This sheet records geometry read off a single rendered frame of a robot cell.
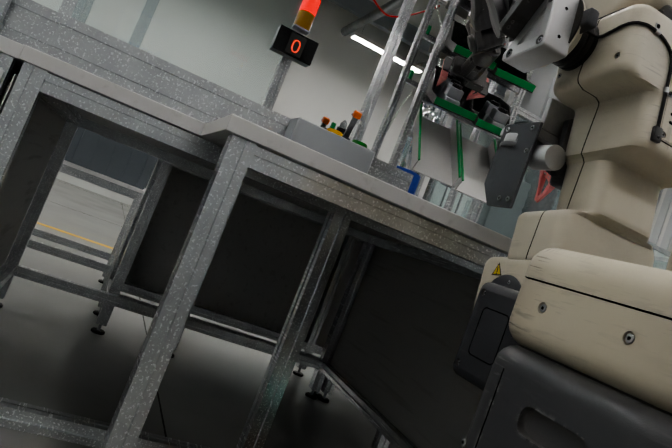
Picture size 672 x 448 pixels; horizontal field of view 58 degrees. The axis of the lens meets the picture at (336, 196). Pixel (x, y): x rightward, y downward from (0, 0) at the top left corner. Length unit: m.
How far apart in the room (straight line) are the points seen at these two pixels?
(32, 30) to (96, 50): 0.13
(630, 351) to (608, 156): 0.48
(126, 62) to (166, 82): 0.09
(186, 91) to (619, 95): 0.88
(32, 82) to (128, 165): 2.12
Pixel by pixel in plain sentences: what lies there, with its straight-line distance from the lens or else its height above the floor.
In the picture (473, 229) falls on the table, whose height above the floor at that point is 0.84.
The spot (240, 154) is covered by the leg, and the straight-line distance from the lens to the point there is 1.05.
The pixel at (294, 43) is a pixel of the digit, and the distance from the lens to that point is 1.77.
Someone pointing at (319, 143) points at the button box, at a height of 0.92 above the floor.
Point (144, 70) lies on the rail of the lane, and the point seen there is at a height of 0.92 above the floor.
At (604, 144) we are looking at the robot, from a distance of 1.05.
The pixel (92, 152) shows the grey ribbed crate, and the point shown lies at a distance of 3.42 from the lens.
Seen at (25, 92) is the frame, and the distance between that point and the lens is 1.35.
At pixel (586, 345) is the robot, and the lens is 0.66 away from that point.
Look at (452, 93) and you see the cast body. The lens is 1.76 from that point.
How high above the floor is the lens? 0.72
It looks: 4 degrees up
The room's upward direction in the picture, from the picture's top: 21 degrees clockwise
